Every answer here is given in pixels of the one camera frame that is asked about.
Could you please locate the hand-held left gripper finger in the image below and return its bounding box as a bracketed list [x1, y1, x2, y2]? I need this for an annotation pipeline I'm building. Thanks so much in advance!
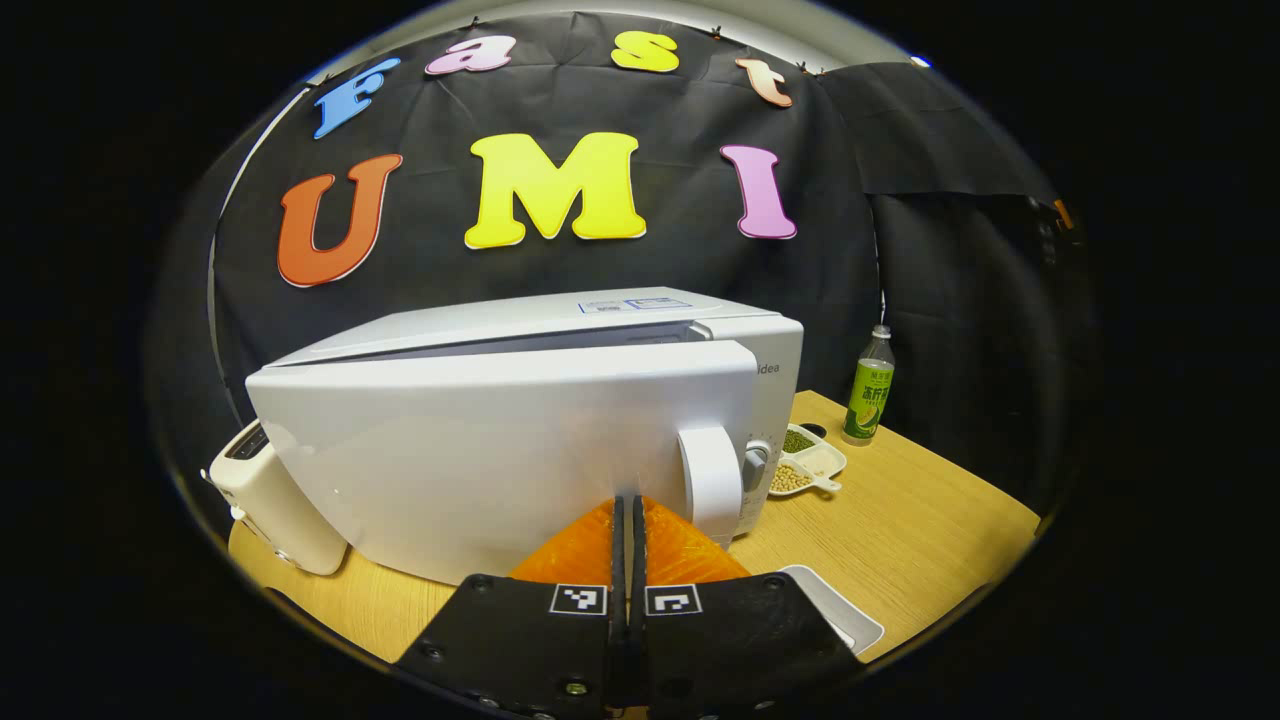
[630, 497, 866, 716]
[395, 497, 626, 719]

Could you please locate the white microwave oven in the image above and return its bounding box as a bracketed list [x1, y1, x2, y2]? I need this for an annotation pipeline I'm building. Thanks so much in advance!
[245, 288, 804, 586]

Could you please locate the white divided dish of beans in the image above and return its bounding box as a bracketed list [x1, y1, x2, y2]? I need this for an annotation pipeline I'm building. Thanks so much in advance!
[768, 425, 849, 498]

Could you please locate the white rectangular tray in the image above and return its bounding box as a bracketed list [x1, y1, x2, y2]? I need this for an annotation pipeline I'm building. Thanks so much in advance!
[780, 565, 886, 656]

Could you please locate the green label drink bottle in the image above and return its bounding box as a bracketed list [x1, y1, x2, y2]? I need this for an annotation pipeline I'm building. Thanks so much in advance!
[842, 325, 896, 447]

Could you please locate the black backdrop cloth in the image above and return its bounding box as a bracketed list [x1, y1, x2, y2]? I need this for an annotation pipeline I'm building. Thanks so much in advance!
[150, 10, 1091, 511]

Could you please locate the white toaster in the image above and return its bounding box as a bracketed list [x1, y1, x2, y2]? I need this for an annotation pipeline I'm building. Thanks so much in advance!
[205, 420, 348, 577]

